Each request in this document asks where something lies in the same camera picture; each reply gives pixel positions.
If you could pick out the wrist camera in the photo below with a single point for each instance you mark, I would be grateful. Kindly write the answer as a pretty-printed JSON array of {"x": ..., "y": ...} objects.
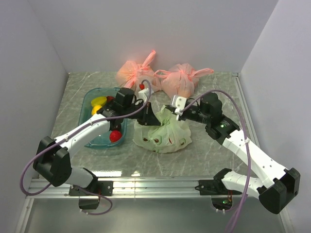
[
  {"x": 143, "y": 93},
  {"x": 178, "y": 103}
]

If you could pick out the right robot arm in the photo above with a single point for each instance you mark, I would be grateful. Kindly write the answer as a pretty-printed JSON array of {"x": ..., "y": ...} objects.
[{"x": 274, "y": 185}]

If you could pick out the yellow fake starfruit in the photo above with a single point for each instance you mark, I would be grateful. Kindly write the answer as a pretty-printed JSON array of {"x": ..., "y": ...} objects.
[{"x": 99, "y": 101}]

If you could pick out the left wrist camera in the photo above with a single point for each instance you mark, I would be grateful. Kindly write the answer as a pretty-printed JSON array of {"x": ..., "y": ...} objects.
[{"x": 143, "y": 93}]

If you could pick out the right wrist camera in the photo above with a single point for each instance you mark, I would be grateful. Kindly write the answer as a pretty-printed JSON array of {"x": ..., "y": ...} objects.
[{"x": 178, "y": 103}]

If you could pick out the pink tied bag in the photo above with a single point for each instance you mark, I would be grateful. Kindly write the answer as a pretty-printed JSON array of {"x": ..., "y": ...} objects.
[
  {"x": 131, "y": 74},
  {"x": 181, "y": 79}
]

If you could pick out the light green plastic bag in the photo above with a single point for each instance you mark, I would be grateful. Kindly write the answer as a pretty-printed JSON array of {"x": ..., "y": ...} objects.
[{"x": 172, "y": 135}]

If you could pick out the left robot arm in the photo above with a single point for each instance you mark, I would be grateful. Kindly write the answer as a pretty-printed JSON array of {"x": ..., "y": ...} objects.
[{"x": 54, "y": 155}]

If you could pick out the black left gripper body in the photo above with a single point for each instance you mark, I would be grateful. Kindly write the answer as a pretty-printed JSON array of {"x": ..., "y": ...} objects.
[{"x": 139, "y": 116}]

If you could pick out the left pink tied bag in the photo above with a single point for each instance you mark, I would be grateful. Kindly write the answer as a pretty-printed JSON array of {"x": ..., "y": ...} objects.
[{"x": 131, "y": 74}]

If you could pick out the teal plastic basket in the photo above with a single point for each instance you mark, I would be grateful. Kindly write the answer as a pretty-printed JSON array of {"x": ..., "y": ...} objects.
[{"x": 102, "y": 141}]

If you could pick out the right pink tied bag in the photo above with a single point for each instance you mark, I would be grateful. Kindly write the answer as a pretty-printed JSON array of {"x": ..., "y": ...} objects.
[{"x": 181, "y": 79}]

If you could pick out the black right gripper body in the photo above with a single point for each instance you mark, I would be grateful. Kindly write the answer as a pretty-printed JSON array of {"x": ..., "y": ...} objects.
[{"x": 194, "y": 113}]

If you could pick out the dark red fake fig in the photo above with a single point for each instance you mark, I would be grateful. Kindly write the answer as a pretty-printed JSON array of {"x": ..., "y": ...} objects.
[{"x": 109, "y": 98}]

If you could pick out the aluminium mounting rail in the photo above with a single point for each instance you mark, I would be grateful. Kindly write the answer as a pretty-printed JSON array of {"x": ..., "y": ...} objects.
[{"x": 141, "y": 187}]

